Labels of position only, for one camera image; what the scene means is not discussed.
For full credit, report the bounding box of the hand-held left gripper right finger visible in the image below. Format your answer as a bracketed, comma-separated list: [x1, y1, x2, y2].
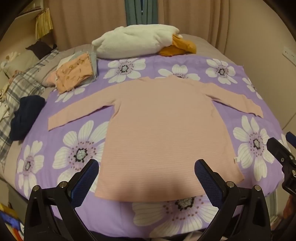
[194, 159, 271, 241]

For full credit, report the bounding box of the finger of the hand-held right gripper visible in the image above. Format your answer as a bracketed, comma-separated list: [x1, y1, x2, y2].
[266, 137, 296, 167]

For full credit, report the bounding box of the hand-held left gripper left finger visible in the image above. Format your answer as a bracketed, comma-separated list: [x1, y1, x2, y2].
[24, 159, 100, 241]

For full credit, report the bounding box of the pink striped long-sleeve shirt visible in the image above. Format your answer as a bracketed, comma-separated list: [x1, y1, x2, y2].
[47, 75, 264, 202]

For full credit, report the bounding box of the purple floral blanket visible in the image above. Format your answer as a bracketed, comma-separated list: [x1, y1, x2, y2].
[17, 57, 287, 238]

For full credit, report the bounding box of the colourful box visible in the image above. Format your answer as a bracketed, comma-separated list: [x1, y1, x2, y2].
[0, 203, 24, 241]

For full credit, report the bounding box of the navy blue cloth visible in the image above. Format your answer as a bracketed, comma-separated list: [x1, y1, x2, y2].
[10, 95, 46, 141]

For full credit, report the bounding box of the orange printed folded cloth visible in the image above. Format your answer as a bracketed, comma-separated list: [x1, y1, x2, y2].
[46, 53, 94, 94]

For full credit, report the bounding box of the grey plaid bedding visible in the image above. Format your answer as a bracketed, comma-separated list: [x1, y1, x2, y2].
[0, 47, 60, 160]

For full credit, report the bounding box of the beige pillow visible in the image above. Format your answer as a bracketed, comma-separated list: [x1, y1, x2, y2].
[2, 50, 40, 75]

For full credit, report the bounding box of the dark brown cloth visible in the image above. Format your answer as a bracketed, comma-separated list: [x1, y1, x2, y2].
[25, 41, 57, 58]

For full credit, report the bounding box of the white plush goose toy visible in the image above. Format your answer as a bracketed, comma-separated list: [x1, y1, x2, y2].
[91, 24, 197, 59]

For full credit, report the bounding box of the beige curtain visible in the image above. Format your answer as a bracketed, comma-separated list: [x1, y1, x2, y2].
[50, 0, 232, 49]

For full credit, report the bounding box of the blue curtain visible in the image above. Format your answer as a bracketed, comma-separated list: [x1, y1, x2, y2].
[124, 0, 159, 27]

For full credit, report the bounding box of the white shelf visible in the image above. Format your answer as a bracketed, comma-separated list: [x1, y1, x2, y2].
[13, 0, 51, 25]

